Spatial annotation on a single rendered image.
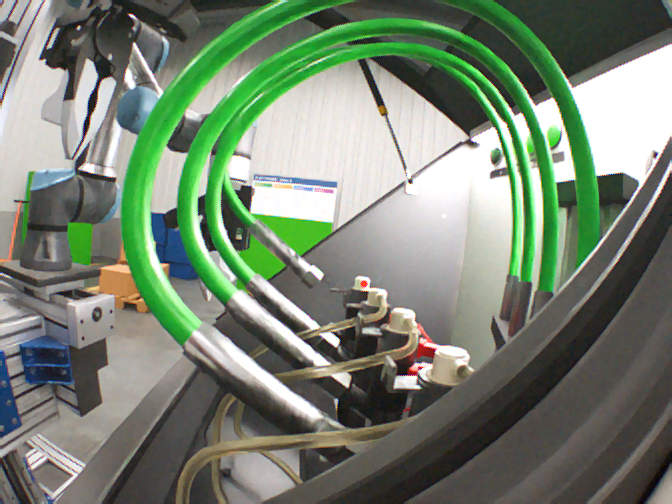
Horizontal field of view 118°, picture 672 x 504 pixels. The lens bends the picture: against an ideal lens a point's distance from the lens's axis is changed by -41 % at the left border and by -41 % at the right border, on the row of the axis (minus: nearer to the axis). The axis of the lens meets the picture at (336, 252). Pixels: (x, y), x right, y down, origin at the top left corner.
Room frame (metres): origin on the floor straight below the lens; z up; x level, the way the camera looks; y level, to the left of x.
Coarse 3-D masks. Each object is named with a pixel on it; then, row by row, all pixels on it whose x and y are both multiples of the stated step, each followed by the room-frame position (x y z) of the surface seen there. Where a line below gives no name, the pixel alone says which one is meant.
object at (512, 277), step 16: (336, 48) 0.37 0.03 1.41; (304, 64) 0.36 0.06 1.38; (432, 64) 0.38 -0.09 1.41; (272, 80) 0.36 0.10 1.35; (464, 80) 0.38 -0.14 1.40; (256, 96) 0.36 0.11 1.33; (480, 96) 0.38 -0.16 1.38; (240, 112) 0.36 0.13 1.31; (224, 128) 0.36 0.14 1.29; (496, 128) 0.39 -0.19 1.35; (512, 160) 0.39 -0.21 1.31; (224, 176) 0.36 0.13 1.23; (512, 176) 0.39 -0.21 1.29; (224, 192) 0.36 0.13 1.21; (512, 192) 0.39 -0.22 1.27; (240, 208) 0.36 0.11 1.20; (512, 208) 0.39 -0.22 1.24; (512, 224) 0.40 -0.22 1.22; (512, 240) 0.39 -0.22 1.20; (512, 256) 0.39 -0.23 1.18; (512, 272) 0.39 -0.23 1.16
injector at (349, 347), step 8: (352, 288) 0.37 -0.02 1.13; (352, 296) 0.37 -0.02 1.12; (360, 296) 0.36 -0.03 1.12; (352, 312) 0.36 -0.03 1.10; (352, 328) 0.36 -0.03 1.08; (336, 336) 0.37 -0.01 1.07; (344, 336) 0.37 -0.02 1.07; (352, 336) 0.36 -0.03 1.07; (344, 344) 0.37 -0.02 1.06; (352, 344) 0.36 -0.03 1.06; (352, 352) 0.37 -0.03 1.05; (352, 376) 0.37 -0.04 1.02; (344, 408) 0.37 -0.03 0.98; (344, 416) 0.37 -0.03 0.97; (344, 424) 0.37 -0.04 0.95
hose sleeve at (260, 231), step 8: (256, 224) 0.36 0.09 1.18; (264, 224) 0.37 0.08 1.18; (256, 232) 0.36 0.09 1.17; (264, 232) 0.36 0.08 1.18; (272, 232) 0.36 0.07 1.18; (264, 240) 0.36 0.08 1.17; (272, 240) 0.36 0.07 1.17; (280, 240) 0.36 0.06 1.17; (272, 248) 0.36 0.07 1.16; (280, 248) 0.36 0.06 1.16; (288, 248) 0.36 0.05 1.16; (280, 256) 0.36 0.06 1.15; (288, 256) 0.36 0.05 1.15; (296, 256) 0.36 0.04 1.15; (288, 264) 0.36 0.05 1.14; (296, 264) 0.36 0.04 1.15; (304, 264) 0.36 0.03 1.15; (296, 272) 0.36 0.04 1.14; (304, 272) 0.36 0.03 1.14
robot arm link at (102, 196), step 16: (144, 32) 0.61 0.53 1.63; (144, 48) 0.64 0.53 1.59; (160, 48) 0.68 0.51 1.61; (160, 64) 0.72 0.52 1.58; (112, 112) 0.65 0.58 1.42; (112, 128) 0.66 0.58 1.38; (96, 144) 0.64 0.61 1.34; (112, 144) 0.67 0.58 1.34; (96, 160) 0.65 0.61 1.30; (112, 160) 0.69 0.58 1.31; (80, 176) 0.63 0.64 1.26; (96, 176) 0.65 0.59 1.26; (112, 176) 0.69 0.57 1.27; (96, 192) 0.65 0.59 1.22; (112, 192) 0.71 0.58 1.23; (96, 208) 0.66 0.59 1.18; (112, 208) 0.71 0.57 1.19
